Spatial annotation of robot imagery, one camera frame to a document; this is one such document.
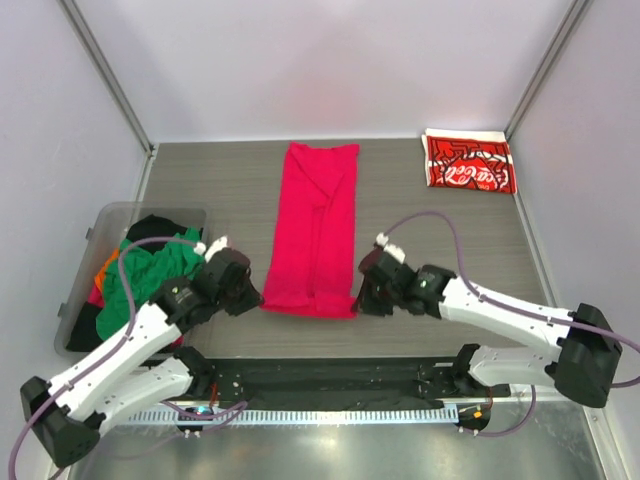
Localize folded red coca-cola t shirt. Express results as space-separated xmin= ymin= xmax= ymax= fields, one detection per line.
xmin=421 ymin=128 xmax=517 ymax=195

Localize right corner aluminium post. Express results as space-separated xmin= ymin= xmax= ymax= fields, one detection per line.
xmin=504 ymin=0 xmax=592 ymax=141

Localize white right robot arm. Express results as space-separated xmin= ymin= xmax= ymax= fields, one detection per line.
xmin=353 ymin=246 xmax=622 ymax=408

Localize orange t shirt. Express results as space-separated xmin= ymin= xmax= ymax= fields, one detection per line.
xmin=94 ymin=248 xmax=120 ymax=293

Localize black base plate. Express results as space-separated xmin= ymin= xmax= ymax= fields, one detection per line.
xmin=195 ymin=357 xmax=510 ymax=411

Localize slotted cable duct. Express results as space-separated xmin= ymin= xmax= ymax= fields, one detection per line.
xmin=124 ymin=404 xmax=459 ymax=427

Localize clear plastic bin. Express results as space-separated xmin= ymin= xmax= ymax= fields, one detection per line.
xmin=54 ymin=201 xmax=211 ymax=361

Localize pink t shirt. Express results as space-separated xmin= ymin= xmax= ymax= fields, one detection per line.
xmin=262 ymin=142 xmax=360 ymax=319

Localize left corner aluminium post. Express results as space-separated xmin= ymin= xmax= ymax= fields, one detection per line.
xmin=59 ymin=0 xmax=159 ymax=159

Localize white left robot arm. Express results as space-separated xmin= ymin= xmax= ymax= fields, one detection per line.
xmin=20 ymin=237 xmax=263 ymax=469

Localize corner aluminium post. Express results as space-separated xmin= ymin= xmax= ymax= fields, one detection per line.
xmin=504 ymin=0 xmax=592 ymax=141
xmin=59 ymin=0 xmax=159 ymax=159

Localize green t shirt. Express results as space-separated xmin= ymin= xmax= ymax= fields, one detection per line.
xmin=96 ymin=228 xmax=203 ymax=341

